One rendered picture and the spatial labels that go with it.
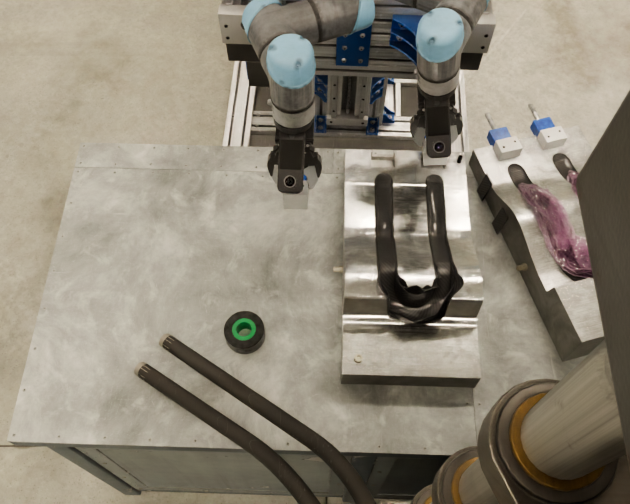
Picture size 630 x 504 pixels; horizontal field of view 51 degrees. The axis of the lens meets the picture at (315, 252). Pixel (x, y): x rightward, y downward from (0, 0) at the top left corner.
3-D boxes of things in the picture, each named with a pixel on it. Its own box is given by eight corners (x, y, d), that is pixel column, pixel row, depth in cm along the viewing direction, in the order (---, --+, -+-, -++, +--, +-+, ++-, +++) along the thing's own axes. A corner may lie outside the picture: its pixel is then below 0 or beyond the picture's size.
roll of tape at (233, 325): (272, 342, 134) (271, 335, 131) (237, 361, 132) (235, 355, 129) (253, 310, 137) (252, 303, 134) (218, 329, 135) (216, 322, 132)
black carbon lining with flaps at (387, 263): (372, 178, 144) (375, 151, 136) (446, 180, 144) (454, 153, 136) (373, 327, 128) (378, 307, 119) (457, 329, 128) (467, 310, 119)
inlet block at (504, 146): (474, 123, 157) (479, 108, 152) (494, 119, 157) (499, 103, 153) (496, 167, 151) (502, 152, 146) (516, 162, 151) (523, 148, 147)
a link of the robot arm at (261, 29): (299, 18, 120) (322, 60, 115) (240, 35, 118) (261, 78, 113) (298, -19, 113) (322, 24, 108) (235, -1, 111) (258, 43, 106)
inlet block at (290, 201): (286, 157, 143) (285, 141, 138) (310, 158, 143) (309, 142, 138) (283, 209, 136) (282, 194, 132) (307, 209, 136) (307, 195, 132)
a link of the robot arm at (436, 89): (461, 82, 116) (414, 85, 117) (459, 97, 120) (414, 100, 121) (459, 46, 118) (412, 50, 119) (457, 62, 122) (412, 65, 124)
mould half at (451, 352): (343, 173, 153) (345, 136, 141) (456, 175, 153) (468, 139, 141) (341, 383, 130) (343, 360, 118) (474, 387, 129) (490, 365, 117)
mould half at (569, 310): (468, 163, 155) (478, 133, 145) (570, 139, 158) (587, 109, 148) (562, 362, 132) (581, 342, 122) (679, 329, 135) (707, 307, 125)
